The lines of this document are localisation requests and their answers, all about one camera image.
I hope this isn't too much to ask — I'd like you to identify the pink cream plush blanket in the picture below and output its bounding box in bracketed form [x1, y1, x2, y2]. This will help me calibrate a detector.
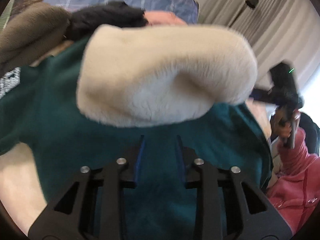
[0, 143, 47, 235]

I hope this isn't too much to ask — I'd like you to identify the brown fleece garment folded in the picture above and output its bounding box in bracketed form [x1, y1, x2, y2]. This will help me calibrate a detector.
[1, 2, 71, 76]

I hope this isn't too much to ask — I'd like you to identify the black floor lamp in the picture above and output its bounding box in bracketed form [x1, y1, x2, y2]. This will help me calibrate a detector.
[245, 0, 259, 9]

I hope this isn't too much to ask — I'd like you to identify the black jacket folded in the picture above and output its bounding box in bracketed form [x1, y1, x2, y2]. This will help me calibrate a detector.
[65, 1, 149, 41]

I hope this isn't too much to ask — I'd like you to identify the dark green fleece sweatshirt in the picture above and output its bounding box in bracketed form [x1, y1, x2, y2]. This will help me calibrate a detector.
[1, 25, 272, 239]

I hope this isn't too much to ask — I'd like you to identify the right forearm pink sleeve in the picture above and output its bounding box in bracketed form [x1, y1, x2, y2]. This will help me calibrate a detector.
[266, 128, 319, 233]

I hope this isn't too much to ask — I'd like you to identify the person right hand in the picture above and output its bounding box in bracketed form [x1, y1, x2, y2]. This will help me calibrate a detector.
[270, 108, 292, 142]

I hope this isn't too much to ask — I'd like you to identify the grey pleated curtain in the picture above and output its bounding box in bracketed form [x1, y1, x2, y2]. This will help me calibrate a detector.
[200, 0, 319, 89]

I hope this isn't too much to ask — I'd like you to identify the pink quilted jacket folded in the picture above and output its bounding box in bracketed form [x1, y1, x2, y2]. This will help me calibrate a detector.
[144, 11, 187, 25]

